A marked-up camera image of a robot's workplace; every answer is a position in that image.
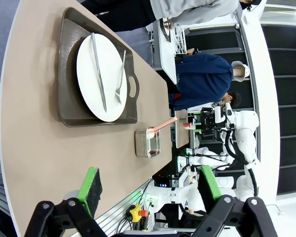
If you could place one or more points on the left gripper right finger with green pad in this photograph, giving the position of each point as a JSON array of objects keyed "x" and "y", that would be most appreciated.
[{"x": 213, "y": 190}]

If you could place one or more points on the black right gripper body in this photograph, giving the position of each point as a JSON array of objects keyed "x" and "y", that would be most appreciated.
[{"x": 207, "y": 122}]

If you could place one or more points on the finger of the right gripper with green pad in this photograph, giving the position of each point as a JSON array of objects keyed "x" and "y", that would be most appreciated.
[
  {"x": 196, "y": 132},
  {"x": 194, "y": 113}
]

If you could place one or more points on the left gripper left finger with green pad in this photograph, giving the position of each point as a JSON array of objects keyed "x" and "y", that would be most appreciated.
[{"x": 87, "y": 187}]

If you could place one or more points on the silver fork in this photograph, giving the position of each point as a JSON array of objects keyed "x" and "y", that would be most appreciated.
[{"x": 121, "y": 79}]

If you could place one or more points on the silver table knife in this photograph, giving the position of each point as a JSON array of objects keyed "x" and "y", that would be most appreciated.
[{"x": 98, "y": 74}]

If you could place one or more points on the dark brown serving tray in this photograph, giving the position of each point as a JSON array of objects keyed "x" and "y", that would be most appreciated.
[{"x": 69, "y": 81}]

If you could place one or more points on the white round dinner plate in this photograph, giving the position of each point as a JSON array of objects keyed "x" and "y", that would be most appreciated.
[{"x": 88, "y": 74}]

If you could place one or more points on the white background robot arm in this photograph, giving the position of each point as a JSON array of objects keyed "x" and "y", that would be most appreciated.
[{"x": 207, "y": 158}]

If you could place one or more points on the person's left forearm grey sleeve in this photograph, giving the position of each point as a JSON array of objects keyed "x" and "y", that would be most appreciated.
[{"x": 190, "y": 21}]

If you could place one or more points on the person's left hand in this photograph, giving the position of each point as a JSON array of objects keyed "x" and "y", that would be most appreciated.
[{"x": 168, "y": 25}]

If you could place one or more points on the brown background table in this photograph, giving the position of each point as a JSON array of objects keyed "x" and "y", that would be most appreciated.
[{"x": 182, "y": 133}]

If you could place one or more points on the person with black hair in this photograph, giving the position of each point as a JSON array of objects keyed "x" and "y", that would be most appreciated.
[{"x": 233, "y": 100}]

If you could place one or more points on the person in navy sweater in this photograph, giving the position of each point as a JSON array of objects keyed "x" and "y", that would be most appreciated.
[{"x": 202, "y": 79}]

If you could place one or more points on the seated person in black shirt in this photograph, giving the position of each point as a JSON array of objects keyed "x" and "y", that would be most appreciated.
[{"x": 172, "y": 217}]

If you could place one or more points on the yellow emergency stop button box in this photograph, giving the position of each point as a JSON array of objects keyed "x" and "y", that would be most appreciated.
[{"x": 135, "y": 212}]

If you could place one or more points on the rectangular stainless steel container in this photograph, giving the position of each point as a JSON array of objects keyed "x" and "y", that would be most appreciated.
[{"x": 143, "y": 145}]

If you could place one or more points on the white side table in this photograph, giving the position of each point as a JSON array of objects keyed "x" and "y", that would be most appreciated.
[{"x": 169, "y": 61}]

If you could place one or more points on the dark tray on side table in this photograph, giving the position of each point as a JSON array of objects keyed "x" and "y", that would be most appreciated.
[{"x": 165, "y": 33}]

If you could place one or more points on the person in grey hoodie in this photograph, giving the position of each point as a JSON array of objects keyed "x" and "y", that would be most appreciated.
[{"x": 199, "y": 12}]

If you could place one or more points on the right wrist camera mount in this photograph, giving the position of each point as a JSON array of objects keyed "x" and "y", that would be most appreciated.
[{"x": 218, "y": 114}]

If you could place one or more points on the aluminium profile base frame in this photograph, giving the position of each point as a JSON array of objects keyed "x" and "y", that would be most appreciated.
[{"x": 118, "y": 209}]

